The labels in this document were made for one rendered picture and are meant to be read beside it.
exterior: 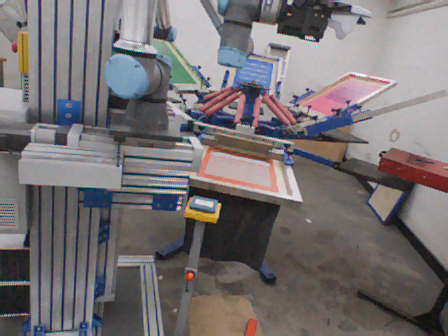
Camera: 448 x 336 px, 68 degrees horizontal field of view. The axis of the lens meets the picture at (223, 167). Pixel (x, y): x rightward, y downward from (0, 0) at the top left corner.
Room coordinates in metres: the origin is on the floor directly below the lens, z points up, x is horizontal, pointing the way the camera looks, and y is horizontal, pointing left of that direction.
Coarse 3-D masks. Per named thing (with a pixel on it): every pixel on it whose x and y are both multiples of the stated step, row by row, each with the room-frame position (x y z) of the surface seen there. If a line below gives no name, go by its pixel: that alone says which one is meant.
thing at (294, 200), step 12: (288, 168) 1.75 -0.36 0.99; (192, 180) 1.33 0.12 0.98; (204, 180) 1.34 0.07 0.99; (288, 180) 1.57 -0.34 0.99; (228, 192) 1.33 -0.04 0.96; (240, 192) 1.33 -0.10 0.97; (252, 192) 1.33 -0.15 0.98; (264, 192) 1.34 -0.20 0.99; (288, 192) 1.49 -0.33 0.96; (276, 204) 1.33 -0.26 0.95; (288, 204) 1.33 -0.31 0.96; (300, 204) 1.33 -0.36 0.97
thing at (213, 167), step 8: (208, 152) 1.86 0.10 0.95; (224, 152) 1.92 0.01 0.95; (232, 152) 1.95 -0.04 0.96; (208, 160) 1.72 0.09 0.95; (216, 160) 1.74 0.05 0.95; (224, 160) 1.77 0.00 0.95; (232, 160) 1.80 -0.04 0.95; (208, 168) 1.59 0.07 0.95; (216, 168) 1.62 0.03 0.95; (224, 168) 1.64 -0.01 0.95; (232, 168) 1.67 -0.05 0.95; (200, 176) 1.46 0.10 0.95; (208, 176) 1.48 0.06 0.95; (216, 176) 1.50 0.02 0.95; (224, 176) 1.52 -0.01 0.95; (232, 176) 1.55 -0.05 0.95
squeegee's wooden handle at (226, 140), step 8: (216, 136) 1.93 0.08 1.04; (224, 136) 1.93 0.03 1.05; (232, 136) 1.94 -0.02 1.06; (216, 144) 1.93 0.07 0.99; (224, 144) 1.92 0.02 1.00; (232, 144) 1.92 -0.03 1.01; (240, 144) 1.92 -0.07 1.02; (248, 144) 1.92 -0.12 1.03; (256, 144) 1.92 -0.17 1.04; (264, 144) 1.92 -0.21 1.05; (256, 152) 1.92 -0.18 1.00; (264, 152) 1.92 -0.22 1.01
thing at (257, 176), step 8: (264, 160) 1.93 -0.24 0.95; (272, 160) 1.96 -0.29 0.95; (240, 168) 1.69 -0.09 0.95; (248, 168) 1.72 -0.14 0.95; (256, 168) 1.75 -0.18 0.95; (264, 168) 1.77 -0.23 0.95; (272, 168) 1.80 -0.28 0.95; (240, 176) 1.57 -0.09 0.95; (248, 176) 1.59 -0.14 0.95; (256, 176) 1.62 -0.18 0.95; (264, 176) 1.64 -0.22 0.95; (272, 176) 1.67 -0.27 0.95; (240, 184) 1.46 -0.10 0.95; (248, 184) 1.48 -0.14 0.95; (256, 184) 1.51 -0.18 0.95; (264, 184) 1.53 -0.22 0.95; (272, 184) 1.55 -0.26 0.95
